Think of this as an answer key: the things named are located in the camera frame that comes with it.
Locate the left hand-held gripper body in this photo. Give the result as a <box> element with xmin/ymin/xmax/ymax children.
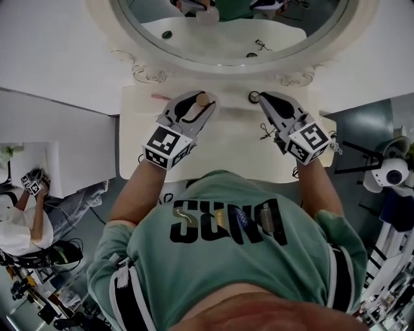
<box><xmin>141</xmin><ymin>112</ymin><xmax>199</xmax><ymax>171</ymax></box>

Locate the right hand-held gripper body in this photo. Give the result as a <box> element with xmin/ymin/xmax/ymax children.
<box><xmin>274</xmin><ymin>115</ymin><xmax>331</xmax><ymax>167</ymax></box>

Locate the small pink bottle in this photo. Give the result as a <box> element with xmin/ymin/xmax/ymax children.
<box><xmin>194</xmin><ymin>91</ymin><xmax>218</xmax><ymax>111</ymax></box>

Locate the person's left forearm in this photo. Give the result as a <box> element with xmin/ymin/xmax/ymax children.
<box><xmin>109</xmin><ymin>160</ymin><xmax>169</xmax><ymax>224</ymax></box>

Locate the person's right forearm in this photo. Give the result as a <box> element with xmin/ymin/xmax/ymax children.
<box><xmin>296</xmin><ymin>158</ymin><xmax>345</xmax><ymax>218</ymax></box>

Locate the white vanity table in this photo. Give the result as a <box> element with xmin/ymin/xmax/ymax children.
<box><xmin>118</xmin><ymin>84</ymin><xmax>337</xmax><ymax>184</ymax></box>

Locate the black eyelash curler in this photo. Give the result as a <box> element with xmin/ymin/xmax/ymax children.
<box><xmin>259</xmin><ymin>122</ymin><xmax>276</xmax><ymax>142</ymax></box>

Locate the black tripod stand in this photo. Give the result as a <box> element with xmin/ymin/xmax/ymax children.
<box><xmin>334</xmin><ymin>140</ymin><xmax>386</xmax><ymax>176</ymax></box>

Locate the dark blue chair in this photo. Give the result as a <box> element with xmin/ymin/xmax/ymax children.
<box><xmin>380</xmin><ymin>189</ymin><xmax>414</xmax><ymax>232</ymax></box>

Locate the white work table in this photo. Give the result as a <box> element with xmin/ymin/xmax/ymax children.
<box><xmin>0</xmin><ymin>140</ymin><xmax>65</xmax><ymax>198</ymax></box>

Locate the green printed t-shirt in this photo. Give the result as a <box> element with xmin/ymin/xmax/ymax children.
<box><xmin>86</xmin><ymin>169</ymin><xmax>369</xmax><ymax>331</ymax></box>

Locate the black helmet with green stripe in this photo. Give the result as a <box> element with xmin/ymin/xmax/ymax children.
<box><xmin>48</xmin><ymin>242</ymin><xmax>82</xmax><ymax>270</ymax></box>

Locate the person's head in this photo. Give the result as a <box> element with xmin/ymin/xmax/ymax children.
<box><xmin>168</xmin><ymin>284</ymin><xmax>369</xmax><ymax>331</ymax></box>

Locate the oval mirror ornate white frame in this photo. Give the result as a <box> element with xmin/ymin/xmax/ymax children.
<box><xmin>85</xmin><ymin>0</ymin><xmax>381</xmax><ymax>88</ymax></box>

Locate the white dome camera device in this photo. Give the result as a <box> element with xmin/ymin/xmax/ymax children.
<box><xmin>362</xmin><ymin>135</ymin><xmax>411</xmax><ymax>194</ymax></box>

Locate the black white-edged shoulder strap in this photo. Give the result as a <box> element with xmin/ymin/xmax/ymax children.
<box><xmin>109</xmin><ymin>255</ymin><xmax>153</xmax><ymax>331</ymax></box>
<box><xmin>325</xmin><ymin>245</ymin><xmax>356</xmax><ymax>319</ymax></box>

